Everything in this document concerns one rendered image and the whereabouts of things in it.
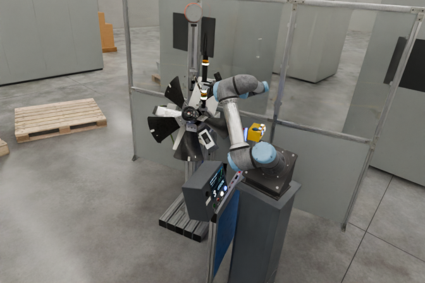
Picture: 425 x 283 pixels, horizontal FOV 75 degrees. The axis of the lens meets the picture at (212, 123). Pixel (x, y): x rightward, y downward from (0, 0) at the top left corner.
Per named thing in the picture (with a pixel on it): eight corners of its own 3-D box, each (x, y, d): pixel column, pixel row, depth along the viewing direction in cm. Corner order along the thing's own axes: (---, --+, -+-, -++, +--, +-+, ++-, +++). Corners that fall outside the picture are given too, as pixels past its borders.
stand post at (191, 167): (186, 215, 279) (189, 136, 239) (195, 218, 276) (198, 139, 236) (184, 218, 275) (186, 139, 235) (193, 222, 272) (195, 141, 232)
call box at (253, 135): (252, 132, 240) (253, 122, 236) (263, 136, 237) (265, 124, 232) (246, 141, 227) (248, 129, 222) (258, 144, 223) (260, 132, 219)
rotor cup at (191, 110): (183, 124, 220) (176, 119, 208) (189, 108, 223) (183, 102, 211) (199, 129, 215) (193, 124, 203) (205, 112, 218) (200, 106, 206)
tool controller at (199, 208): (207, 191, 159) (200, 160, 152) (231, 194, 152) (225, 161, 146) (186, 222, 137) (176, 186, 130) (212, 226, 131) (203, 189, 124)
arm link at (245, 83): (251, 67, 151) (266, 78, 197) (233, 74, 155) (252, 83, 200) (257, 88, 150) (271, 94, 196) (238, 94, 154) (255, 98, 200)
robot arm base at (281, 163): (291, 159, 160) (287, 154, 152) (276, 180, 159) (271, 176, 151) (270, 146, 169) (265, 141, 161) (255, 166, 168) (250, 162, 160)
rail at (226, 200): (252, 153, 245) (253, 146, 242) (256, 155, 244) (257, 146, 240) (210, 221, 170) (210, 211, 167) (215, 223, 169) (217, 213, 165)
